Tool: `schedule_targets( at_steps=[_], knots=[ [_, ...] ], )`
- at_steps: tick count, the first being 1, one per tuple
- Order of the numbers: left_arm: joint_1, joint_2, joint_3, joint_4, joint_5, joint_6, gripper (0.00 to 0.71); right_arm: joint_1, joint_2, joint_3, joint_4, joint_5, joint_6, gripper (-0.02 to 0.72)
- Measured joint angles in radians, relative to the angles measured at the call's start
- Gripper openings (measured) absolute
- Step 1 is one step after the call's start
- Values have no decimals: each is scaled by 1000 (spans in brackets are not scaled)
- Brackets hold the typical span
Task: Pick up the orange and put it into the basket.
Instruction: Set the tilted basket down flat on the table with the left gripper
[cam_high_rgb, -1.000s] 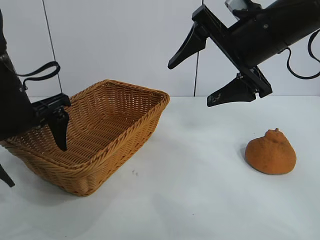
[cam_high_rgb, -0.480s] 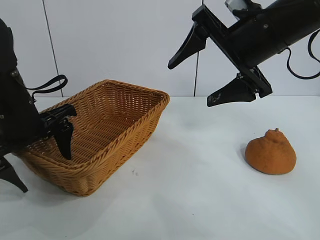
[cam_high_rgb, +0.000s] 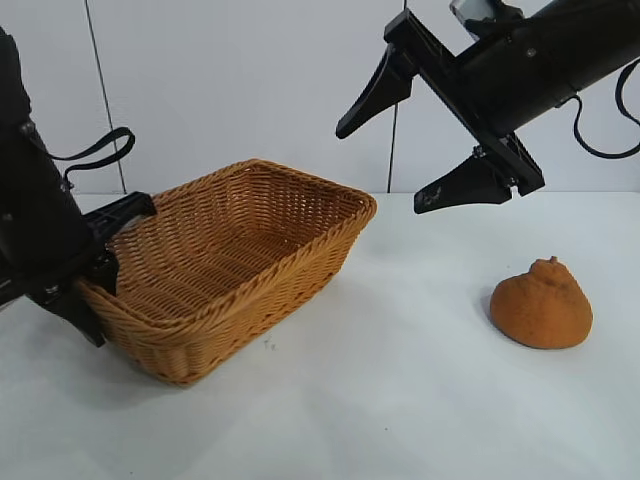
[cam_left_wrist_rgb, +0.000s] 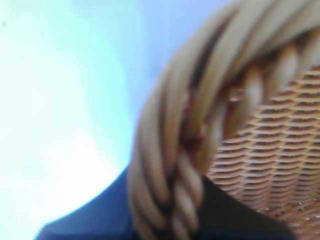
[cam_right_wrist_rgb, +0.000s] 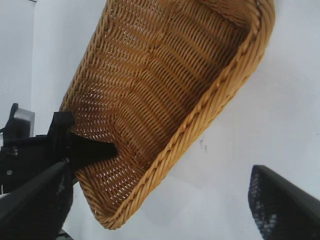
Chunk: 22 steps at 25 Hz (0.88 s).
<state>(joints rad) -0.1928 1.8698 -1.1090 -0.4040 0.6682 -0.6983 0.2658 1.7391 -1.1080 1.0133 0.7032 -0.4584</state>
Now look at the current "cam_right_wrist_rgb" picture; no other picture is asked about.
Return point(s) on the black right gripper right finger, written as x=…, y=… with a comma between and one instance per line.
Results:
x=292, y=215

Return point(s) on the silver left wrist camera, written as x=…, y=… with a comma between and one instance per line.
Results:
x=25, y=116

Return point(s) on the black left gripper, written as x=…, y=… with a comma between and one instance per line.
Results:
x=27, y=160

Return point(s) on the brown wicker basket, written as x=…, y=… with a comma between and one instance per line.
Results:
x=162, y=87

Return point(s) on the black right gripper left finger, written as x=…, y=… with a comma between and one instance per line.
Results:
x=32, y=212

